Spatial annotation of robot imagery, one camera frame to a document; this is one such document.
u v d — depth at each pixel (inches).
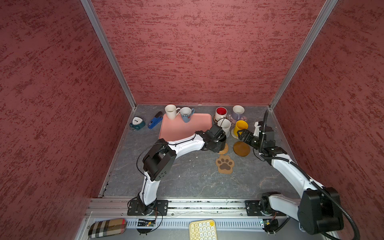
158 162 19.6
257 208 29.1
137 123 41.0
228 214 28.7
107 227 26.0
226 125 39.6
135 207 28.9
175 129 42.7
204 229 26.3
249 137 29.8
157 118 42.9
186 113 40.7
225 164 35.3
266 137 25.2
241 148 37.1
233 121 43.3
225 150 37.3
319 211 15.6
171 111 41.6
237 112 42.8
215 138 29.1
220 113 42.9
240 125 39.2
